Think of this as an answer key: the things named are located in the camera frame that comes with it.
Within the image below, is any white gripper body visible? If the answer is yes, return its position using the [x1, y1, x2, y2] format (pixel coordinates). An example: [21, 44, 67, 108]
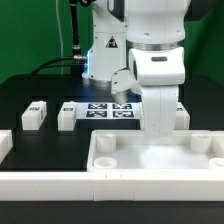
[129, 47, 185, 136]

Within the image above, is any white desk top tray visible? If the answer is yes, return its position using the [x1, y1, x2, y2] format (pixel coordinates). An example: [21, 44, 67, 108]
[87, 130, 224, 171]

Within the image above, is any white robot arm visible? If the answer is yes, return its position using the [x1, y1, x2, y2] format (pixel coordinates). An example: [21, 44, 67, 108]
[81, 0, 217, 136]

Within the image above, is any fiducial marker sheet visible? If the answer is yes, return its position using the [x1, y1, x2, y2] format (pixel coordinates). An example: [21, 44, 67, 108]
[76, 102, 140, 120]

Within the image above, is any white block left edge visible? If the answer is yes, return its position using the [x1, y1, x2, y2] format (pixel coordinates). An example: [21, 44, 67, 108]
[0, 130, 13, 164]

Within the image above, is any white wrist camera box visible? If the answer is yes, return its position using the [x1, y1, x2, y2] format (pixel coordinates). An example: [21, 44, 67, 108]
[111, 69, 140, 104]

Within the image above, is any black cable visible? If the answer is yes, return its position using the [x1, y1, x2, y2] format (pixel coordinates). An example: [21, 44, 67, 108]
[30, 0, 88, 76]

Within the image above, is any white thin cable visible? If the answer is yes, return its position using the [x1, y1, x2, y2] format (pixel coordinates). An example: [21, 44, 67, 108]
[55, 0, 65, 75]

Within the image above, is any white front barrier wall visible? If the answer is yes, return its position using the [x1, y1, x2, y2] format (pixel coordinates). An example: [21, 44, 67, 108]
[0, 170, 224, 201]

